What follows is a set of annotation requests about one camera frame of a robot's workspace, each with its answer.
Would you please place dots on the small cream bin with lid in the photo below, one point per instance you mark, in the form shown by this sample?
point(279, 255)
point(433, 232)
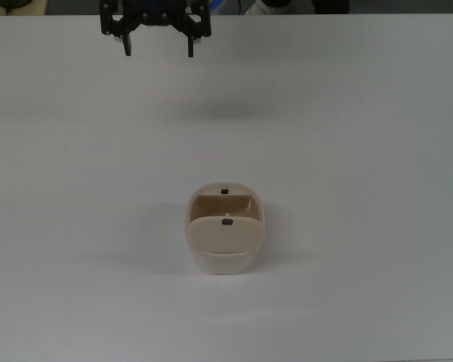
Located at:
point(226, 234)

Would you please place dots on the dark round object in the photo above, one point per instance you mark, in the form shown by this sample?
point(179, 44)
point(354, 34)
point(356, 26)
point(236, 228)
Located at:
point(13, 3)

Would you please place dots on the white rounded object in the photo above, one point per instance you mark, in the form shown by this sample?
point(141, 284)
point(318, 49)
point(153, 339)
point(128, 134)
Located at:
point(279, 7)

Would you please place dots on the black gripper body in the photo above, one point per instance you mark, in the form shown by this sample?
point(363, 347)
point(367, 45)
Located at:
point(156, 15)

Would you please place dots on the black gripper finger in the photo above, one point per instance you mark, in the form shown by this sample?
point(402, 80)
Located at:
point(196, 28)
point(115, 26)

